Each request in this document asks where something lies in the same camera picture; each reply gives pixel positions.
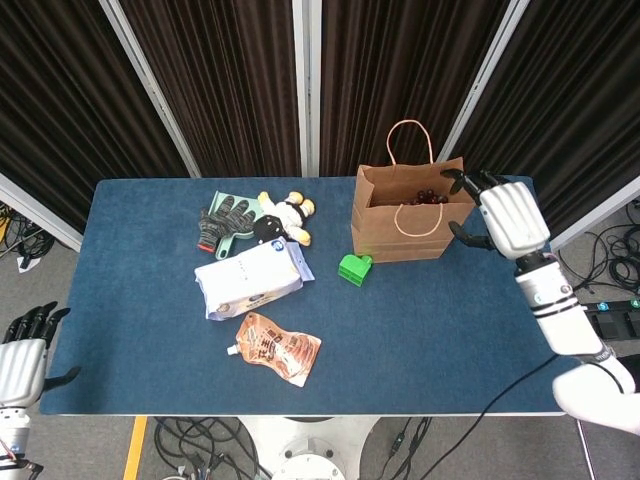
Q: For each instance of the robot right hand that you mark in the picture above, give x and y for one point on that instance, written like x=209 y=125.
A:
x=515 y=220

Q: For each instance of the white paper scrap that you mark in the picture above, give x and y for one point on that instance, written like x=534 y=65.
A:
x=27 y=264

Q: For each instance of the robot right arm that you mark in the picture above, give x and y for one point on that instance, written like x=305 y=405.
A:
x=560 y=320

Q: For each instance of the orange peanut butter pouch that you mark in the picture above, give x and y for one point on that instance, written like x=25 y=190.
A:
x=280 y=350

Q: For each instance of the white tissue pack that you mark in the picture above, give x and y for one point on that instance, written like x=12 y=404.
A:
x=245 y=280

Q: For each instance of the white black plush toy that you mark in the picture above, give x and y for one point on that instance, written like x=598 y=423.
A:
x=287 y=217

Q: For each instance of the mint green dustpan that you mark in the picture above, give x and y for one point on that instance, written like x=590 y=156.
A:
x=226 y=246

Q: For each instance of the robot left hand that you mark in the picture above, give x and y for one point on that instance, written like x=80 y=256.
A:
x=17 y=370

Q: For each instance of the white metal frame post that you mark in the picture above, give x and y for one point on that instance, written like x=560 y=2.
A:
x=595 y=217
x=480 y=85
x=306 y=85
x=40 y=213
x=150 y=85

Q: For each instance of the blue table cloth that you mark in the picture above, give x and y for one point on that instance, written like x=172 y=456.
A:
x=150 y=350

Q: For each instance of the brown paper bag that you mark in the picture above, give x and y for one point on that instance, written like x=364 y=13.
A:
x=400 y=240

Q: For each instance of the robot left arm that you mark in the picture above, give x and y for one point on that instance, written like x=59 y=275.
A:
x=11 y=430

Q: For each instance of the black foot pedal box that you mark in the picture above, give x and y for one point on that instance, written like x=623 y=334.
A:
x=620 y=326

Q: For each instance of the grey knit glove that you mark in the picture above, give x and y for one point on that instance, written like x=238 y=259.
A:
x=222 y=217

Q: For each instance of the purple grape bunch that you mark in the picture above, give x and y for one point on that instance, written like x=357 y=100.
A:
x=425 y=196

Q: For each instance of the dark brown pleated curtain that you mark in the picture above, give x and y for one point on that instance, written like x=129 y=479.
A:
x=225 y=85
x=390 y=65
x=575 y=100
x=60 y=100

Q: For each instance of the green toy block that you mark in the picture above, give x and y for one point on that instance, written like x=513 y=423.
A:
x=355 y=270

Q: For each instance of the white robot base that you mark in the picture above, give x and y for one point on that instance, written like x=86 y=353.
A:
x=310 y=445

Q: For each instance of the yellow floor tape strip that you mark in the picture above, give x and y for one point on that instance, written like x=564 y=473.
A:
x=135 y=450

